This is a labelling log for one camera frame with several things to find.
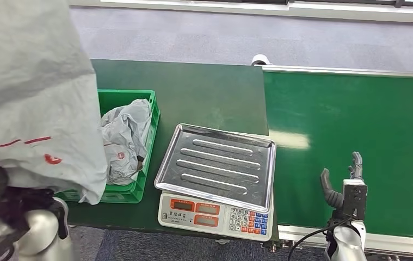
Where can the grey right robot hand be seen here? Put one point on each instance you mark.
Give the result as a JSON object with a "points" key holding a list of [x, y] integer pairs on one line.
{"points": [[330, 194]]}

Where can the grey courier package bag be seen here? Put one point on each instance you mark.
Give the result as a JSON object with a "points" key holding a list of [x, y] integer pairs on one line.
{"points": [[125, 137], [29, 90]]}

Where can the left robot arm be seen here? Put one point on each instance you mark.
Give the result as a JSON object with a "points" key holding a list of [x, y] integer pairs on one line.
{"points": [[37, 230]]}

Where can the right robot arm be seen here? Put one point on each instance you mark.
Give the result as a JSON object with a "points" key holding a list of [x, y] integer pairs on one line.
{"points": [[346, 241]]}

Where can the green conveyor belt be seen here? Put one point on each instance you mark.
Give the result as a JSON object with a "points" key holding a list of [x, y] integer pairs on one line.
{"points": [[354, 126]]}

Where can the white conveyor roller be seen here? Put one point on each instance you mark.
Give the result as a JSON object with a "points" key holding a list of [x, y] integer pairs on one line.
{"points": [[261, 59]]}

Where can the electronic scale with steel tray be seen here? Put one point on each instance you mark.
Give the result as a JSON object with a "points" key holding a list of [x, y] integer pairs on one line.
{"points": [[217, 169]]}

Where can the green plastic crate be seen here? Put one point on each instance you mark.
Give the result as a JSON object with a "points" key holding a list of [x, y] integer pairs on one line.
{"points": [[127, 95]]}

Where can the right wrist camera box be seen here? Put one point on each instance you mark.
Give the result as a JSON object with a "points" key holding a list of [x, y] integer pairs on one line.
{"points": [[356, 198]]}

